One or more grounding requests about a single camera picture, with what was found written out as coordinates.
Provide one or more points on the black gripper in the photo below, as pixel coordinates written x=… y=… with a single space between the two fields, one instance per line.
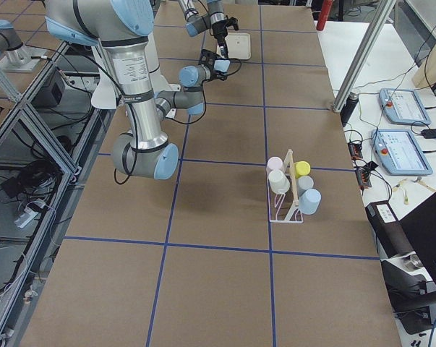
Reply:
x=212 y=67
x=219 y=33

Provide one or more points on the black computer monitor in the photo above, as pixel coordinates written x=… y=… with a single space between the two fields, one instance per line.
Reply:
x=412 y=297

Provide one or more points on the pale green plastic cup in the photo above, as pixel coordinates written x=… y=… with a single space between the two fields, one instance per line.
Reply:
x=278 y=181

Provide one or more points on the cream plastic tray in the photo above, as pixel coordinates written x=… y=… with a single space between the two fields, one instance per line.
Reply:
x=239 y=46

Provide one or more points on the black power adapter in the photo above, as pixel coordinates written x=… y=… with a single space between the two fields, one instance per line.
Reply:
x=429 y=133

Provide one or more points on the light blue plastic cup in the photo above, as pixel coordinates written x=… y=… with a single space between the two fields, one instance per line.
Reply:
x=310 y=201

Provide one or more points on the black drink bottle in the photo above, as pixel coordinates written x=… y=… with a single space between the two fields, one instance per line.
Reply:
x=351 y=102

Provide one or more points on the aluminium frame post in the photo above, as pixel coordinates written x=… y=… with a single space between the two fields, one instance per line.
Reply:
x=375 y=26

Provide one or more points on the teach pendant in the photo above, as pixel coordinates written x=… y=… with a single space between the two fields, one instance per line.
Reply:
x=404 y=107
x=399 y=153

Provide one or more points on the near teach pendant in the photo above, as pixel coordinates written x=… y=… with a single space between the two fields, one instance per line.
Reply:
x=399 y=153

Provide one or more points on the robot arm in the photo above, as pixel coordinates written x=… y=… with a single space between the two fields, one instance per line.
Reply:
x=123 y=28
x=203 y=14

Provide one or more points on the pink plastic cup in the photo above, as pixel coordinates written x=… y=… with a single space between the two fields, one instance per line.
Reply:
x=274 y=163

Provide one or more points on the black box with label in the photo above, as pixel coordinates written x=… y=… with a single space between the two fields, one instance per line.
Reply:
x=390 y=239

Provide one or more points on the far teach pendant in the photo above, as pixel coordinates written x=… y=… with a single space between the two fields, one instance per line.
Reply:
x=404 y=107

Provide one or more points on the yellow plastic cup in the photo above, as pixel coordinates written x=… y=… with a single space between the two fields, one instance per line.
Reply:
x=302 y=168

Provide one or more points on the red fire extinguisher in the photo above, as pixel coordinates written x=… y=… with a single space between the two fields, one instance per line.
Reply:
x=324 y=14

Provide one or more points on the grey plastic cup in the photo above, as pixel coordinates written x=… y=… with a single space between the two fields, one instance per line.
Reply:
x=303 y=184

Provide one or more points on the white wire cup rack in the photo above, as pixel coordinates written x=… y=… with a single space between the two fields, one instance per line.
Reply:
x=284 y=208

